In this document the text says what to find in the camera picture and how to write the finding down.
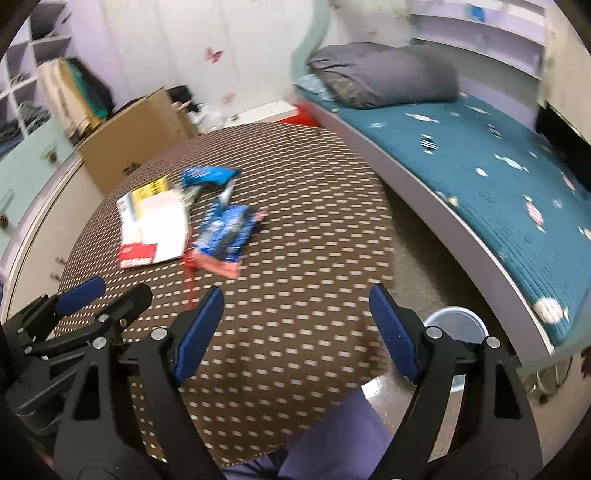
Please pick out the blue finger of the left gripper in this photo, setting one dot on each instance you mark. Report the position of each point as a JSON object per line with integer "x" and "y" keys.
{"x": 123, "y": 311}
{"x": 80, "y": 296}

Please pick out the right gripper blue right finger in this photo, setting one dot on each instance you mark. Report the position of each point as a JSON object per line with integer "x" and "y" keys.
{"x": 399, "y": 342}

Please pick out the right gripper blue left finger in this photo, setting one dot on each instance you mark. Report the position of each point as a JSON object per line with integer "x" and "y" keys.
{"x": 194, "y": 330}

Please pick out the white red medicine box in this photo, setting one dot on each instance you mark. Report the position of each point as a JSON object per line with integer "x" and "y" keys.
{"x": 156, "y": 231}

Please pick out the yellow white medicine box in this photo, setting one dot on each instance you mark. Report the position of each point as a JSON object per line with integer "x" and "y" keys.
{"x": 145, "y": 196}

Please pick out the dark blue snack packet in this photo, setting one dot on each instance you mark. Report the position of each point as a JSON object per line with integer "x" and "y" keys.
{"x": 221, "y": 239}

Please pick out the blue white tube wrapper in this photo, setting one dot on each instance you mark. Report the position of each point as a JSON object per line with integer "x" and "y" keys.
{"x": 219, "y": 204}

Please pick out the blue snack wrapper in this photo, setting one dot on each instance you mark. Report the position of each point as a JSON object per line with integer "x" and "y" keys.
{"x": 194, "y": 180}

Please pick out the light blue trash bin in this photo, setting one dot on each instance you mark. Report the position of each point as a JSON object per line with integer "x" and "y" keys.
{"x": 452, "y": 341}

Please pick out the brown polka dot tablecloth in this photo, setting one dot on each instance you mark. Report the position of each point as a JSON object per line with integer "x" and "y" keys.
{"x": 297, "y": 334}

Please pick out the lilac mint wardrobe cabinet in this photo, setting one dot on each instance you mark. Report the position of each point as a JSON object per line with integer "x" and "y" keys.
{"x": 47, "y": 195}

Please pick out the brown cardboard box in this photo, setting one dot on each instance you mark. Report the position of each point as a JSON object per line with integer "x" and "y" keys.
{"x": 134, "y": 136}

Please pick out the teal bed mattress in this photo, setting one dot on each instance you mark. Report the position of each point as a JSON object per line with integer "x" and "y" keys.
{"x": 506, "y": 183}

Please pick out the red stool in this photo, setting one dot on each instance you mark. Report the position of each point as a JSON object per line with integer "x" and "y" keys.
{"x": 300, "y": 117}

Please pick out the grey folded duvet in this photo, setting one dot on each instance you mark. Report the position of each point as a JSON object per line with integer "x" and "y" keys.
{"x": 366, "y": 75}

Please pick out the blue striped pillow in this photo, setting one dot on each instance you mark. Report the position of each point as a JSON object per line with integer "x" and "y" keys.
{"x": 313, "y": 84}

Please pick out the mint green bunk bed frame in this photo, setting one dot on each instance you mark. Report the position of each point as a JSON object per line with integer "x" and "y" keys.
{"x": 502, "y": 73}

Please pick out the hanging jackets on rail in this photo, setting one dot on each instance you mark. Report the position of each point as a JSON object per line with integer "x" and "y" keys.
{"x": 75, "y": 104}

